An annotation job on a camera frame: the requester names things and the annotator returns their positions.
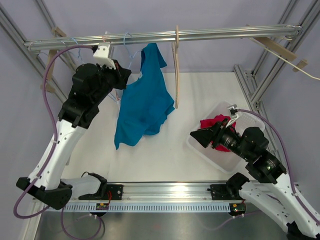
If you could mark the metal hanging rail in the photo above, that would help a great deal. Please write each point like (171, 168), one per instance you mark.
(278, 30)

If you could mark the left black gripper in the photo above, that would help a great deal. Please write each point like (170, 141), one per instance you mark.
(105, 69)

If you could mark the white mesh shirt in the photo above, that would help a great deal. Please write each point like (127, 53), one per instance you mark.
(118, 93)

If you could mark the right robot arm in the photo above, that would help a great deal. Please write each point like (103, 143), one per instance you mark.
(270, 180)

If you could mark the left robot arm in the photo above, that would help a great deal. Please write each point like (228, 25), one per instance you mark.
(91, 83)

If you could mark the blue t shirt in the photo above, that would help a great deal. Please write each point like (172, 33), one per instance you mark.
(145, 103)

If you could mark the light blue wire hanger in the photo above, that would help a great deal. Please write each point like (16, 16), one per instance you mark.
(130, 54)

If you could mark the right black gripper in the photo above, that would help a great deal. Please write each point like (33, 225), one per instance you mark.
(204, 136)

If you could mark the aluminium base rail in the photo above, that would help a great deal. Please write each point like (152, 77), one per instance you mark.
(189, 197)

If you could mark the right wooden bracket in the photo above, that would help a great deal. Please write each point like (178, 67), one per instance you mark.
(280, 52)

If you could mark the white plastic basket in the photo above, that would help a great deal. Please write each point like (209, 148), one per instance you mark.
(226, 162)

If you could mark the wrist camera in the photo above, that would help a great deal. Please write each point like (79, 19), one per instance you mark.
(235, 114)
(102, 56)

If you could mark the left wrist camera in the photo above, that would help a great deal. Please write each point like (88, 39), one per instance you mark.
(102, 56)

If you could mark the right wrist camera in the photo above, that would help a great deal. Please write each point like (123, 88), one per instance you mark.
(235, 114)

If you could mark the wooden hanger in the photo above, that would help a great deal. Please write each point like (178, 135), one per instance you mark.
(174, 48)

